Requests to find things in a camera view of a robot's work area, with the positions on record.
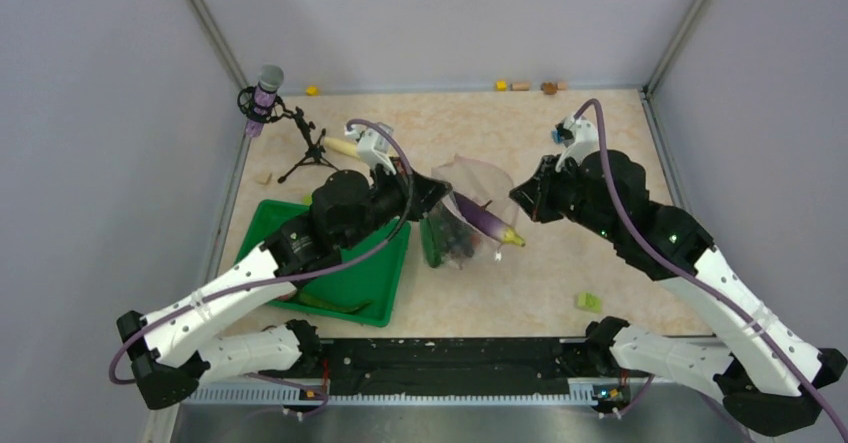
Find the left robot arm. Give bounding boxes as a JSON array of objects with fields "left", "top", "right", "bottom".
[{"left": 116, "top": 167, "right": 452, "bottom": 410}]

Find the clear zip top bag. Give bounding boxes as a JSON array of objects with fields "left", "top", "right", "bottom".
[{"left": 419, "top": 155, "right": 526, "bottom": 269}]

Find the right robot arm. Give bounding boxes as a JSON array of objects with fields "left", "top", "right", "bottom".
[{"left": 510, "top": 150, "right": 847, "bottom": 437}]

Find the black tripod stand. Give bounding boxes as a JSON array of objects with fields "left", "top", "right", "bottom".
[{"left": 277, "top": 107, "right": 340, "bottom": 184}]

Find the brown wooden piece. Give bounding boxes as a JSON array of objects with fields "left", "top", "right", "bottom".
[{"left": 540, "top": 82, "right": 559, "bottom": 95}]

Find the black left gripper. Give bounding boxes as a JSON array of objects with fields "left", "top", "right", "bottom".
[{"left": 340, "top": 155, "right": 452, "bottom": 250}]

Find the light green block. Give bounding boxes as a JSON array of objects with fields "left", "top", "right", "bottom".
[{"left": 575, "top": 292, "right": 603, "bottom": 314}]

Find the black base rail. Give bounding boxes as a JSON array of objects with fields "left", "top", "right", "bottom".
[{"left": 266, "top": 337, "right": 622, "bottom": 397}]

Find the green bok choy vegetable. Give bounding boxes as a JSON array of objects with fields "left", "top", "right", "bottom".
[{"left": 419, "top": 217, "right": 456, "bottom": 268}]

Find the purple studio microphone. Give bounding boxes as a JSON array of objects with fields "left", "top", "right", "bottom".
[{"left": 237, "top": 64, "right": 284, "bottom": 138}]

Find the purple eggplant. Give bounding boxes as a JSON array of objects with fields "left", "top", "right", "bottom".
[{"left": 453, "top": 191, "right": 526, "bottom": 247}]

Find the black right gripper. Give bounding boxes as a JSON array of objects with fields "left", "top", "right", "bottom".
[{"left": 510, "top": 153, "right": 621, "bottom": 243}]

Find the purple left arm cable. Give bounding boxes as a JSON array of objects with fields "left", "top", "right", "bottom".
[{"left": 109, "top": 118, "right": 415, "bottom": 421}]

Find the cream toy microphone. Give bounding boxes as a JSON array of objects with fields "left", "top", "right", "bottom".
[{"left": 323, "top": 137, "right": 359, "bottom": 159}]

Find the black grape bunch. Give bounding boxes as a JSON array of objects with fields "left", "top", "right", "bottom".
[{"left": 438, "top": 221, "right": 479, "bottom": 261}]

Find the tan wooden block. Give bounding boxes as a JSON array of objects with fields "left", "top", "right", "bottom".
[{"left": 253, "top": 172, "right": 272, "bottom": 185}]

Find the green plastic tray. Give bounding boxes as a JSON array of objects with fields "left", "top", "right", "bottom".
[{"left": 236, "top": 200, "right": 411, "bottom": 328}]

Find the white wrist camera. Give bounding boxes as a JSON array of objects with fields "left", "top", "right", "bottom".
[
  {"left": 345, "top": 119, "right": 396, "bottom": 175},
  {"left": 554, "top": 115, "right": 599, "bottom": 172}
]

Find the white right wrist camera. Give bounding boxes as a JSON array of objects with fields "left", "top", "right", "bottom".
[{"left": 554, "top": 115, "right": 599, "bottom": 172}]

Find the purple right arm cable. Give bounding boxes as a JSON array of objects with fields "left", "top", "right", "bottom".
[{"left": 572, "top": 98, "right": 848, "bottom": 443}]

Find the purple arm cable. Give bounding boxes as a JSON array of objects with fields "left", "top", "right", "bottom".
[
  {"left": 572, "top": 98, "right": 848, "bottom": 443},
  {"left": 109, "top": 118, "right": 415, "bottom": 421}
]

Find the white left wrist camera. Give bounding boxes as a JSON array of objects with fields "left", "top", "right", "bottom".
[{"left": 345, "top": 119, "right": 396, "bottom": 175}]

